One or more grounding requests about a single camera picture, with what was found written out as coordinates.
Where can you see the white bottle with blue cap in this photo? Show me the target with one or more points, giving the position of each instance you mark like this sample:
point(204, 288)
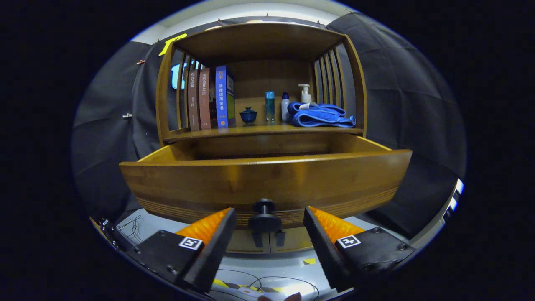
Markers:
point(285, 109)

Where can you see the dark blue lidded teacup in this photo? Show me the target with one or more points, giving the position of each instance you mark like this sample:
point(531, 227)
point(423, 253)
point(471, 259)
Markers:
point(248, 116)

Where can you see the white pump bottle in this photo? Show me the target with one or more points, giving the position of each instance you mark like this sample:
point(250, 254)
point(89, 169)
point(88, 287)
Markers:
point(306, 97)

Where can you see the folded blue towel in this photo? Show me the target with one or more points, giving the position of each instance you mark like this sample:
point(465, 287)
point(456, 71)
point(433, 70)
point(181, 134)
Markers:
point(322, 118)

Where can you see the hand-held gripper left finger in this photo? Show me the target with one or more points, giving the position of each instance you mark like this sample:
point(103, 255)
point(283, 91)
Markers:
point(211, 255)

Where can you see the wooden cabinet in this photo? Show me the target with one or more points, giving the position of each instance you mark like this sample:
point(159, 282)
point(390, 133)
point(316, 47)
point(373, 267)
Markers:
point(259, 42)

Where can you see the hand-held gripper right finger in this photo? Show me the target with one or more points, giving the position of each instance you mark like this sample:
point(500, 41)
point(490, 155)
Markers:
point(328, 253)

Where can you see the thick blue book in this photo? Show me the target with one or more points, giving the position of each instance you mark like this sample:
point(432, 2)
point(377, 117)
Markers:
point(221, 98)

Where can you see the clear blue tall bottle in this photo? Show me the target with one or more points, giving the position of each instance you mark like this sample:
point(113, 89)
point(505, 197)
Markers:
point(270, 108)

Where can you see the wooden countertop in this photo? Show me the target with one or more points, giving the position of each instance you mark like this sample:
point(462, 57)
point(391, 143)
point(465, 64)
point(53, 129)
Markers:
point(250, 130)

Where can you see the wooden cabinet door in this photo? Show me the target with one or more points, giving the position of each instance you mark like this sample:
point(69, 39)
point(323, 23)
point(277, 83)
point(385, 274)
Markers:
point(242, 241)
point(296, 239)

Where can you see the wooden drawer with black knob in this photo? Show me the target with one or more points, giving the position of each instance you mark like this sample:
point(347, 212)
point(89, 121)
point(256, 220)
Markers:
point(267, 179)

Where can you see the yellow floor tape piece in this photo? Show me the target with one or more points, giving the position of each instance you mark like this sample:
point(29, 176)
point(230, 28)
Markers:
point(309, 261)

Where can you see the dark brown book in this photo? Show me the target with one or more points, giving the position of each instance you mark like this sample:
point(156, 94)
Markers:
point(193, 100)

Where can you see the reddish brown book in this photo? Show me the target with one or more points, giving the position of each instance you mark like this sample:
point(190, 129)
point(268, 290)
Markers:
point(204, 100)

